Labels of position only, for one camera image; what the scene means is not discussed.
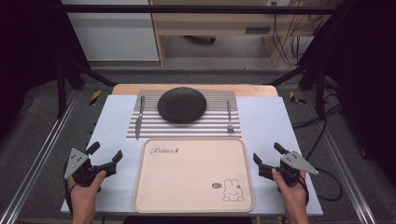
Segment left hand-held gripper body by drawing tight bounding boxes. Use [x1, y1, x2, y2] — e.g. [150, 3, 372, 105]
[64, 147, 108, 190]

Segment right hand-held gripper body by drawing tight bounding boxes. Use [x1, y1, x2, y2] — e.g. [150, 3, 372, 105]
[260, 150, 319, 188]

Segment silver table knife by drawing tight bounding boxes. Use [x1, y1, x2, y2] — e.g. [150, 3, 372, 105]
[134, 95, 147, 140]

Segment silver fork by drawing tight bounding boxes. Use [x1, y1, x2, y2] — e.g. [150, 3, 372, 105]
[226, 99, 235, 133]

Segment beige tray with rabbit print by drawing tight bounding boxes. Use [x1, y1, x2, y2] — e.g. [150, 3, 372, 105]
[133, 137, 256, 214]

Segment black textured plate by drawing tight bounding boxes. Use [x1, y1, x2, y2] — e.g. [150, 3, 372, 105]
[157, 86, 207, 124]

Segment person's right hand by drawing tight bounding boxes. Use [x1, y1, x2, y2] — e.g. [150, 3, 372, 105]
[271, 168, 309, 217]

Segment person's left hand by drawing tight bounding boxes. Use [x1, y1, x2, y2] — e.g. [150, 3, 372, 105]
[66, 170, 107, 216]

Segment white table board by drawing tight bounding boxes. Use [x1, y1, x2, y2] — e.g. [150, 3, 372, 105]
[60, 94, 324, 217]

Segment yellow black tape marker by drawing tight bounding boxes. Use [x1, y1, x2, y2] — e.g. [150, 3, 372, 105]
[89, 90, 103, 106]
[289, 91, 306, 105]

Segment black metal stand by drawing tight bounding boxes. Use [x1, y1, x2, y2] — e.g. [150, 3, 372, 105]
[55, 57, 117, 119]
[264, 60, 329, 121]

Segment wooden table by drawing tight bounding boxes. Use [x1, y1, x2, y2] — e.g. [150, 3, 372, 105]
[111, 83, 279, 98]

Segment grey striped placemat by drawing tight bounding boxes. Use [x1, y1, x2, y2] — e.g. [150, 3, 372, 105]
[125, 90, 243, 140]

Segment person's dark clothing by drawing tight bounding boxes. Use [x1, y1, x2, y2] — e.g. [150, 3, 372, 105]
[122, 216, 253, 224]

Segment white cabinet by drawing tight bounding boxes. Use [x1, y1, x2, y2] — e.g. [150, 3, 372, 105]
[60, 0, 161, 62]

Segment black curtain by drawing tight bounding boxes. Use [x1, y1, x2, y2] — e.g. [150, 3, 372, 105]
[0, 0, 92, 138]
[298, 0, 396, 180]

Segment dark chair base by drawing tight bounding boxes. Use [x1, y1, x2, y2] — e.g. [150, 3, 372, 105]
[183, 35, 217, 45]

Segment light wooden desk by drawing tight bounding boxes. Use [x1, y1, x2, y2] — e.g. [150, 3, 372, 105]
[148, 0, 331, 67]

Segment aluminium floor rail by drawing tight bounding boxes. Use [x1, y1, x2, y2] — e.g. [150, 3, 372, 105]
[314, 118, 378, 224]
[0, 90, 80, 224]

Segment black floor cable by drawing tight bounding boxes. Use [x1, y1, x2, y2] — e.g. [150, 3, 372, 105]
[291, 104, 343, 130]

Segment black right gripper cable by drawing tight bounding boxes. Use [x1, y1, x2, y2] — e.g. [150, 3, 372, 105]
[298, 167, 344, 206]

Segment hanging desk cables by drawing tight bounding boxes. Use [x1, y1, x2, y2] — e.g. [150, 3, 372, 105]
[271, 12, 314, 67]

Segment black horizontal frame bar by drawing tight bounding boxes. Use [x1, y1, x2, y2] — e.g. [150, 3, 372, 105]
[60, 4, 339, 15]

